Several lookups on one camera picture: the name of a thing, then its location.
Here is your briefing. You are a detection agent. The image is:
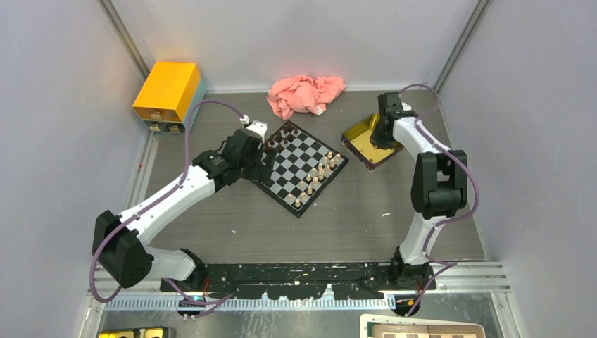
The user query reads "gold tin tray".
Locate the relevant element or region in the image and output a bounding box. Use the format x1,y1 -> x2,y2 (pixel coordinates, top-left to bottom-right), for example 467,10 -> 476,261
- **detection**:
341,113 -> 403,172

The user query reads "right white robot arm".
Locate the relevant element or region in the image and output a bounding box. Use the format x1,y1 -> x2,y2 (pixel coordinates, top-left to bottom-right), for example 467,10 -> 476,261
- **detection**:
370,92 -> 467,289

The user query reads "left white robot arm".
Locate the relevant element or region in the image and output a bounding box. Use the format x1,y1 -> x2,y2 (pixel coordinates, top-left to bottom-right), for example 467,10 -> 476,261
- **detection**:
92,121 -> 275,291

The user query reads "black white chess board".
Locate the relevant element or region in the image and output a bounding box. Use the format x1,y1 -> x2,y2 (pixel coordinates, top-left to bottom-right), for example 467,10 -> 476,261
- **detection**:
254,120 -> 348,218

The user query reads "boxed chess board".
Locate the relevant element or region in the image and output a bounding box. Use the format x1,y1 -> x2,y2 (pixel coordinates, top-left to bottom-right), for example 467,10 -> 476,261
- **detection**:
359,314 -> 486,338

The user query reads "pink crumpled cloth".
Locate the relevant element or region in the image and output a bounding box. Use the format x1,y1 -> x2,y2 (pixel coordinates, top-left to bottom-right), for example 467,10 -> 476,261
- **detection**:
266,75 -> 346,121

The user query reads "yellow teal drawer box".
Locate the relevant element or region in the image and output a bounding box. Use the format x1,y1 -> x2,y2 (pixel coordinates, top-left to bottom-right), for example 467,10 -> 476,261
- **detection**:
132,61 -> 206,134

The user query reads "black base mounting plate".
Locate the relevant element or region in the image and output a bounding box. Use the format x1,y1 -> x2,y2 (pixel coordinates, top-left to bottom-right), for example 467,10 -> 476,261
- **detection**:
160,259 -> 434,301

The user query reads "yellow object at edge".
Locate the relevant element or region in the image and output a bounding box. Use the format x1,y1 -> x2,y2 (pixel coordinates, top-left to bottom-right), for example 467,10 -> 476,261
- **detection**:
97,326 -> 174,338

